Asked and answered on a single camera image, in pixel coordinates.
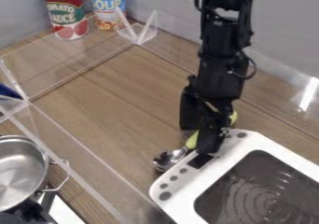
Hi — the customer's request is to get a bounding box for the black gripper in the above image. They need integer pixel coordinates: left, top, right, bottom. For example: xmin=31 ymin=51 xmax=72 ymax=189
xmin=179 ymin=53 xmax=250 ymax=153

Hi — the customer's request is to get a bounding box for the green handled metal spoon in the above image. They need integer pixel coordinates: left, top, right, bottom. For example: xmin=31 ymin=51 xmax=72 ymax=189
xmin=152 ymin=110 xmax=238 ymax=172

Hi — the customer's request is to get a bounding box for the white and black stove top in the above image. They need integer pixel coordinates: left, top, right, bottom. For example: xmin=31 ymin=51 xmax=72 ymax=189
xmin=150 ymin=129 xmax=319 ymax=224

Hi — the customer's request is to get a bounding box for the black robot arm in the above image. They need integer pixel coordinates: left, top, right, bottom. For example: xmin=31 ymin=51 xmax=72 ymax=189
xmin=179 ymin=0 xmax=255 ymax=154

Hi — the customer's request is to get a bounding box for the black stove under pot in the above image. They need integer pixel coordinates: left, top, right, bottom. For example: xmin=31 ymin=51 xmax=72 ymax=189
xmin=0 ymin=193 xmax=59 ymax=224

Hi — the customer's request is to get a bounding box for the alphabet soup can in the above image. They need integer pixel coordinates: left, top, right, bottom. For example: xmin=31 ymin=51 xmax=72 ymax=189
xmin=91 ymin=0 xmax=125 ymax=31

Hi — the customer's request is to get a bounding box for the stainless steel pot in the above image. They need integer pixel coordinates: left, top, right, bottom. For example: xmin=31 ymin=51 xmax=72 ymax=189
xmin=0 ymin=135 xmax=69 ymax=212

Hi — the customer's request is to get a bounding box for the blue object at left edge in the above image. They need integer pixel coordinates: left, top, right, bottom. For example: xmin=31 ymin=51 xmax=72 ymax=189
xmin=0 ymin=83 xmax=23 ymax=100

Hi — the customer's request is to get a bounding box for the tomato sauce can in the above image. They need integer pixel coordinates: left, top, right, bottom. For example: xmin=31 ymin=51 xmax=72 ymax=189
xmin=45 ymin=0 xmax=88 ymax=40

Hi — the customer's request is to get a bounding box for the clear acrylic corner bracket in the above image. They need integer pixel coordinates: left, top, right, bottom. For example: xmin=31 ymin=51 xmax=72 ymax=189
xmin=116 ymin=8 xmax=158 ymax=46

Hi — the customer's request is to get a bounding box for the clear acrylic left bracket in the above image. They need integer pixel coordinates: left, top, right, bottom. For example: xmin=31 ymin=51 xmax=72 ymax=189
xmin=0 ymin=59 xmax=28 ymax=124

